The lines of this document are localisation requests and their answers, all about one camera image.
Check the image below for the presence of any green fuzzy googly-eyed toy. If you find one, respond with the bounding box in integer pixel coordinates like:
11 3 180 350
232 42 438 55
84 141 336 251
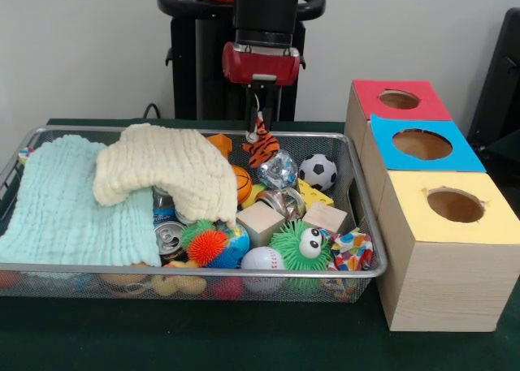
267 219 334 271

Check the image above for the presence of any cream muslin cloth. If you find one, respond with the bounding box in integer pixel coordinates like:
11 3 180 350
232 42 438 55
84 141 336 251
92 123 239 229

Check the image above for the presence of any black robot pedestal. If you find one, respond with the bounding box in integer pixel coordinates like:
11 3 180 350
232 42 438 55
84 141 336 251
157 0 326 123

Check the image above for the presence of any colourful patterned packet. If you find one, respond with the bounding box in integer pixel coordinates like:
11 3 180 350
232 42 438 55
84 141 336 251
327 229 374 273

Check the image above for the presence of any black and white soccer ball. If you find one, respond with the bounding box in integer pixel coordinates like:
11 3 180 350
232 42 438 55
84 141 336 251
298 153 338 188

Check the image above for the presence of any yellow cheese wedge toy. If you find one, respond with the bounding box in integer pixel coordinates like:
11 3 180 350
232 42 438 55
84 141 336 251
296 178 335 209

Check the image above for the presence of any wooden box with three holes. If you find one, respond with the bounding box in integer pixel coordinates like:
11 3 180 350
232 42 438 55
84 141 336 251
344 78 520 332

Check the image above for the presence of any clear glitter ball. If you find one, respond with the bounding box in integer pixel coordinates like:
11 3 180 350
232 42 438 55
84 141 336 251
258 149 299 188

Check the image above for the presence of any orange striped tiger plush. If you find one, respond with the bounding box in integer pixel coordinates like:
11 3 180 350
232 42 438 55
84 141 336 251
241 117 280 169

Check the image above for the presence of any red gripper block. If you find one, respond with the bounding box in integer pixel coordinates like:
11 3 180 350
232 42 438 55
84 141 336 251
221 41 301 133

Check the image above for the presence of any light blue muslin cloth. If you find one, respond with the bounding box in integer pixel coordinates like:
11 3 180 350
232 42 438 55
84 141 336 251
0 136 163 269

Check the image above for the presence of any plain wooden cube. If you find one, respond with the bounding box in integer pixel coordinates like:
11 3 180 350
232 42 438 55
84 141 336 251
302 202 349 234
236 202 288 248

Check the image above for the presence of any black upright panel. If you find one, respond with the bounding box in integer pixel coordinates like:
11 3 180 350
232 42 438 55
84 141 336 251
466 7 520 145

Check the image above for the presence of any shallow metal mesh bin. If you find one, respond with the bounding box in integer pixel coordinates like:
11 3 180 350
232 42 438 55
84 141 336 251
0 126 388 304

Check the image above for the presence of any white toy baseball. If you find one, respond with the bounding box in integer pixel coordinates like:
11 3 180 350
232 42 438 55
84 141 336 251
240 247 288 293

